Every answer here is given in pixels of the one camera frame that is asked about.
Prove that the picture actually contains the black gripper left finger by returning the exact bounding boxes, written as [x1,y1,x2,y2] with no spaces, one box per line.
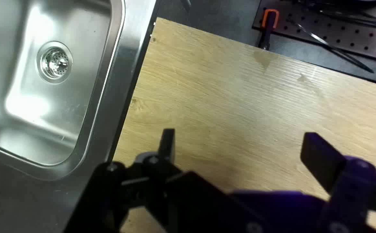
[122,127,185,186]

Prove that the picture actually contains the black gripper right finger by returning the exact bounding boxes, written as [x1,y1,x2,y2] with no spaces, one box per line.
[299,131,376,233]

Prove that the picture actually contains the stainless steel sink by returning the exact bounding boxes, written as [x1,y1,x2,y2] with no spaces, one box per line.
[0,0,159,183]

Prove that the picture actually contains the black perforated mounting board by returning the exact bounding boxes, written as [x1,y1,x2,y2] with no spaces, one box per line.
[251,0,376,68]

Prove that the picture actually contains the round metal sink drain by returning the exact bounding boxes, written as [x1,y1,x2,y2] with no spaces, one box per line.
[37,41,75,83]

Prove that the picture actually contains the orange and black clamp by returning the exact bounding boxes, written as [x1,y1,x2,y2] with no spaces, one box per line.
[258,8,282,50]

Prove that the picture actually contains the thin black cable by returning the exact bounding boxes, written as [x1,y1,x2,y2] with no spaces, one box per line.
[287,17,375,74]

